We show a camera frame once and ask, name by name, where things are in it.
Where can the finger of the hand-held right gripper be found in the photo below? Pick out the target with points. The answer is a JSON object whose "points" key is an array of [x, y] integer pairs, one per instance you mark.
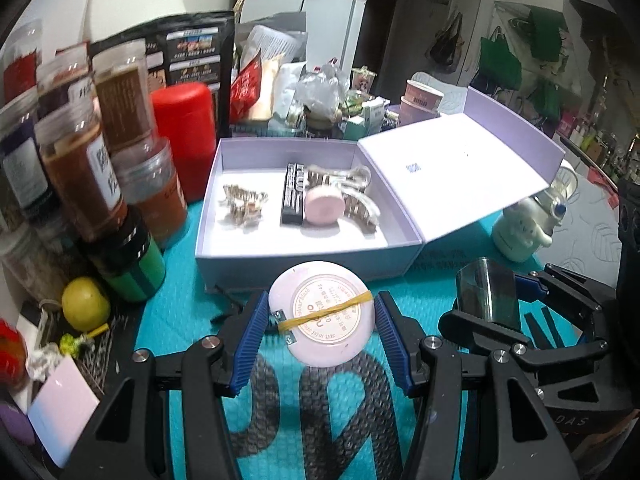
{"points": [[480, 337], [530, 286]]}

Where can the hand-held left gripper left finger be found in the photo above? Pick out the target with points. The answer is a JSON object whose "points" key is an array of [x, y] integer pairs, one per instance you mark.
{"points": [[247, 340]]}

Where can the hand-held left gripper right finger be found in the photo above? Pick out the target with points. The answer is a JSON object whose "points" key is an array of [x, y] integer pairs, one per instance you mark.
{"points": [[390, 340]]}

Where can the round pink compact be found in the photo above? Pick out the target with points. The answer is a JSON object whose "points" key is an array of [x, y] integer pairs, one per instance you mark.
{"points": [[325, 320]]}

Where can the lavender gift box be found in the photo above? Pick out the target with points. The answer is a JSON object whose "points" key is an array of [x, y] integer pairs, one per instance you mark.
{"points": [[310, 265]]}

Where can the pearly clear hair claw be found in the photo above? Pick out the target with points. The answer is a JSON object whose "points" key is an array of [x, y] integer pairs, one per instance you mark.
{"points": [[367, 212]]}

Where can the metal flower hair claw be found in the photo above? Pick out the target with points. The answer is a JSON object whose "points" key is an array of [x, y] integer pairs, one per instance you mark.
{"points": [[242, 205]]}

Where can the small pink round case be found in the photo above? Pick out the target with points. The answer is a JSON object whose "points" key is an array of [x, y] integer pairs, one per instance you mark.
{"points": [[324, 205]]}

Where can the black rectangular case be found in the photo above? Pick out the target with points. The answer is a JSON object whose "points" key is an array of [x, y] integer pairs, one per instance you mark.
{"points": [[292, 195]]}

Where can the white cartoon bottle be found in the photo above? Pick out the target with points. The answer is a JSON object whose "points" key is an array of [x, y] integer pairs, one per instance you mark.
{"points": [[520, 230]]}

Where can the white leaf print cloth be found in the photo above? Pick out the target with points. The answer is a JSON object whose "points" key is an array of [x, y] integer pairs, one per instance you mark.
{"points": [[595, 240]]}

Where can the teal mat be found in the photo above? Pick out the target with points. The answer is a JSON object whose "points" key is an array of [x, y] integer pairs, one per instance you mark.
{"points": [[165, 310]]}

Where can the clear glass cup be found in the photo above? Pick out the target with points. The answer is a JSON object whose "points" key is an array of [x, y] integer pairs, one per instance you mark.
{"points": [[565, 180]]}

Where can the green tin black lid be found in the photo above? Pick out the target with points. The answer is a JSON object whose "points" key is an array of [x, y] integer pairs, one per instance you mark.
{"points": [[130, 270]]}

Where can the shelf of bottles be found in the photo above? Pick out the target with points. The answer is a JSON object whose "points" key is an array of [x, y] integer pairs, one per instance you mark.
{"points": [[590, 135]]}

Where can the yellow green lemon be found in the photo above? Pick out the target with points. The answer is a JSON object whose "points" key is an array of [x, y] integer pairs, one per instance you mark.
{"points": [[85, 305]]}

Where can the green candy wrapper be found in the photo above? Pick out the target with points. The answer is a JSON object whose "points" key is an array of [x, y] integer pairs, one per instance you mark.
{"points": [[75, 344]]}

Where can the green tote bag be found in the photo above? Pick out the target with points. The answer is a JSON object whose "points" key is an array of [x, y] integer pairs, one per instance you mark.
{"points": [[500, 60], [546, 100], [550, 35]]}

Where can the pink white card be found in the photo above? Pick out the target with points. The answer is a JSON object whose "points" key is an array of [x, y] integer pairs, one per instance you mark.
{"points": [[62, 405]]}

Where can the crumpled white wrapper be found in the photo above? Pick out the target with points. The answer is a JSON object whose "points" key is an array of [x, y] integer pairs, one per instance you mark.
{"points": [[45, 360]]}

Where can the grey leaf print pillow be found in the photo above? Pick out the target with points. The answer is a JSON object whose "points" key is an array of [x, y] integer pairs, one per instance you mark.
{"points": [[455, 95]]}

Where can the stacked pink paper cups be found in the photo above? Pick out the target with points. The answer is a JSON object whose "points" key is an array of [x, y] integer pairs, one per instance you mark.
{"points": [[420, 105]]}

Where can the red canister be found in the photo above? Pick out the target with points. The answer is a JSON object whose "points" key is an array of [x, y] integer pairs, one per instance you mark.
{"points": [[185, 130]]}

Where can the small white green box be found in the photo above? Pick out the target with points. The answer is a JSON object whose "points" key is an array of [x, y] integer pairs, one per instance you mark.
{"points": [[376, 116]]}

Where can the clear jar white label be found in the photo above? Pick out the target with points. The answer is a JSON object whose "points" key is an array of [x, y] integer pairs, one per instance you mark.
{"points": [[75, 175]]}

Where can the beige packet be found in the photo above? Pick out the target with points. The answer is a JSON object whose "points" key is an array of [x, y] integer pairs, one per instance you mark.
{"points": [[265, 95]]}

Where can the red snack packet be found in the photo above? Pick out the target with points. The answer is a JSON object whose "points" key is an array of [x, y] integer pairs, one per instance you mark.
{"points": [[245, 90]]}

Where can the dark hanging bag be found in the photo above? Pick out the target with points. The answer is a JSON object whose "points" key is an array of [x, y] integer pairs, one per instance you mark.
{"points": [[447, 45]]}

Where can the white pouch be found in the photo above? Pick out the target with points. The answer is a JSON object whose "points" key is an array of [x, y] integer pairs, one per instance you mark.
{"points": [[287, 85]]}

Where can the small cartoon card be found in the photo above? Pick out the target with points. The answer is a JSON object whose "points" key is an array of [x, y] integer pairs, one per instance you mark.
{"points": [[362, 80]]}

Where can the clear plastic bag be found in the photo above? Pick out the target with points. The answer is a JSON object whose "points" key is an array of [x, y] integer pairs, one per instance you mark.
{"points": [[320, 87]]}

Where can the dark blue jar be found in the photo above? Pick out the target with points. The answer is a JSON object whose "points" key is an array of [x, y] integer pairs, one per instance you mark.
{"points": [[20, 160]]}

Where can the black printed pouch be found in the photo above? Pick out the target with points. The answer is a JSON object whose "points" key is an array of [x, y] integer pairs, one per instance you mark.
{"points": [[195, 50]]}

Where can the printed paper sheet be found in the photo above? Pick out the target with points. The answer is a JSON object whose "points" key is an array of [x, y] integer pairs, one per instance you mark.
{"points": [[272, 40]]}

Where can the clear jar dark label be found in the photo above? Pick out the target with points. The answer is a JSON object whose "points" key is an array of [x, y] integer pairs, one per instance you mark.
{"points": [[65, 85]]}

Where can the white refrigerator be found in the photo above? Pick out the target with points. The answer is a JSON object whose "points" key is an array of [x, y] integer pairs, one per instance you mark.
{"points": [[330, 25]]}

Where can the clear jar red contents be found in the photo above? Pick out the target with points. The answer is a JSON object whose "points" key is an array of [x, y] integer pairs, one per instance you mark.
{"points": [[22, 65]]}

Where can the white appliance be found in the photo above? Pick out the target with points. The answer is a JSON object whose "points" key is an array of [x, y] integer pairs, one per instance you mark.
{"points": [[125, 0]]}

